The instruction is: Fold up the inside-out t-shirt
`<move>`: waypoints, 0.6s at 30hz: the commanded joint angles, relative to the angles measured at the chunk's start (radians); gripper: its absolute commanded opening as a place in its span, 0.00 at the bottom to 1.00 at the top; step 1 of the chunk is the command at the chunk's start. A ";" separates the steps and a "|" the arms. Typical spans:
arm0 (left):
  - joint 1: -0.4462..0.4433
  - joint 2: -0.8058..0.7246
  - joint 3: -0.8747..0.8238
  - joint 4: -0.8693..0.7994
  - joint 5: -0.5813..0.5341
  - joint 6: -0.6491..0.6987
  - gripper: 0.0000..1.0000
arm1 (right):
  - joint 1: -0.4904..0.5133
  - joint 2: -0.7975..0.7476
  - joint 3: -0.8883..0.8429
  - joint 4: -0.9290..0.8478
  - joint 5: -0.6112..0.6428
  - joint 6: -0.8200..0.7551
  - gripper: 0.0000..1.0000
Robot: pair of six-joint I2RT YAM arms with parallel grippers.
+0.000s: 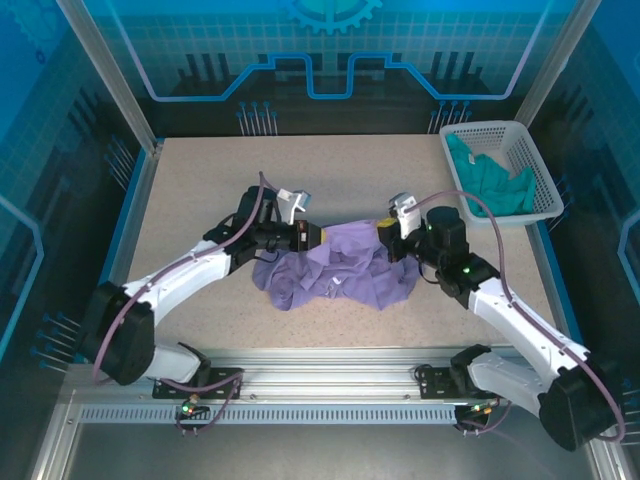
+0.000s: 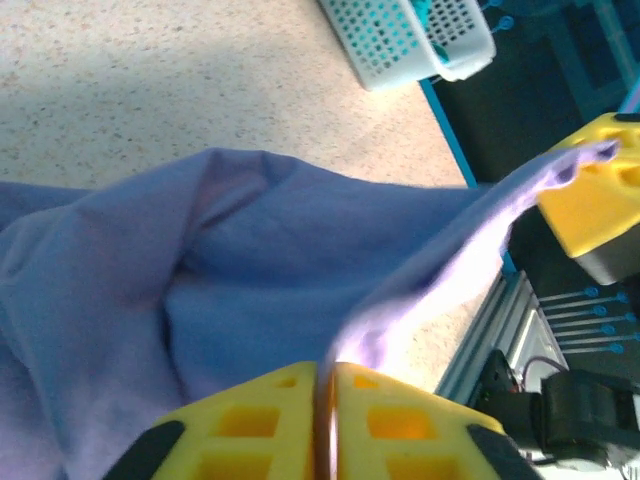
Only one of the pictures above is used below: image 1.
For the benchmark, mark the purple t-shirt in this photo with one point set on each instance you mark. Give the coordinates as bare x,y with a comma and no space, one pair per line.
350,280

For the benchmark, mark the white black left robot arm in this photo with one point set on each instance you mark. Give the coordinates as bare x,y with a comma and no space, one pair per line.
175,280

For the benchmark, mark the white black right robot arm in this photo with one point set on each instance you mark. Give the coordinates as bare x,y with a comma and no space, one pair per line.
525,325

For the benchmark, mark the teal garment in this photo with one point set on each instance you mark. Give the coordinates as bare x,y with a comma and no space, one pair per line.
485,180

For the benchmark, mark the white plastic basket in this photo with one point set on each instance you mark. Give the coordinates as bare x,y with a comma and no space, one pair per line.
535,160

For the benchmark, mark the small connector board with LED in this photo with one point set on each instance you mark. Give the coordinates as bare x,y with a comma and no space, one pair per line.
187,408
477,410

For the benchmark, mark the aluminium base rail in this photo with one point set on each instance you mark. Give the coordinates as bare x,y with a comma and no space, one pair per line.
325,370

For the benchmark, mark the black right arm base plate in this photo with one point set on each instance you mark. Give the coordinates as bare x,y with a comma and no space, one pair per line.
435,385

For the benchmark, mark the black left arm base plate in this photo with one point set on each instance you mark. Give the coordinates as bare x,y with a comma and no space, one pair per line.
225,382

